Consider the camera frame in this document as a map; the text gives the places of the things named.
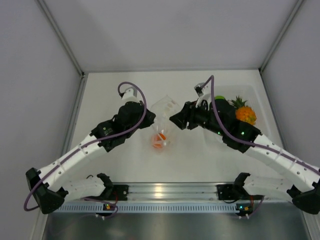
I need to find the aluminium frame post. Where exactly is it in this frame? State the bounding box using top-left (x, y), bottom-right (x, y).
top-left (35, 0), bottom-right (85, 77)
top-left (258, 0), bottom-right (306, 75)

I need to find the slotted cable duct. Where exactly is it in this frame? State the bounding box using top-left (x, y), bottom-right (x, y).
top-left (55, 201), bottom-right (250, 214)

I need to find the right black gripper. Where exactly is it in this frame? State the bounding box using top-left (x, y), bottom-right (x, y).
top-left (170, 98), bottom-right (226, 137)

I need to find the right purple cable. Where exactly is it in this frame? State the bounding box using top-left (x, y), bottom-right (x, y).
top-left (203, 74), bottom-right (320, 176)

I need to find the orange fake fruit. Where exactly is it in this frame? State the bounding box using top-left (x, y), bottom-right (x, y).
top-left (151, 133), bottom-right (167, 149)

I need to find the white plastic basket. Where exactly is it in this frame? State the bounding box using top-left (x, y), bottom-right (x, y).
top-left (197, 83), bottom-right (262, 152)

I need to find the aluminium mounting rail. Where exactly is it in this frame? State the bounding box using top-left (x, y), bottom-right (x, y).
top-left (109, 182), bottom-right (237, 202)

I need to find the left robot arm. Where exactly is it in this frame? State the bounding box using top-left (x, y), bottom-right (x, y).
top-left (23, 101), bottom-right (156, 215)

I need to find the clear polka dot zip bag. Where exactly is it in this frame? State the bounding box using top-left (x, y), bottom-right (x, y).
top-left (144, 95), bottom-right (181, 155)

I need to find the right aluminium frame post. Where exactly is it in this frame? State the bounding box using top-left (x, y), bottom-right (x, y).
top-left (258, 0), bottom-right (306, 75)

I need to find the left aluminium frame post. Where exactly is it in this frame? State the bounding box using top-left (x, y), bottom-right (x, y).
top-left (35, 0), bottom-right (85, 77)

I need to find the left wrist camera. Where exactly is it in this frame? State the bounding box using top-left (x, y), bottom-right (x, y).
top-left (121, 87), bottom-right (138, 102)

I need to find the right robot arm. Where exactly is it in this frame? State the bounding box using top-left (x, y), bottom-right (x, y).
top-left (169, 99), bottom-right (320, 215)

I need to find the fake pineapple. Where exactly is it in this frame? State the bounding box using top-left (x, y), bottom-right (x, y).
top-left (231, 95), bottom-right (257, 126)

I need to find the green fake watermelon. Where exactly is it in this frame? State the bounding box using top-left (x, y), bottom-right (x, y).
top-left (214, 95), bottom-right (226, 100)

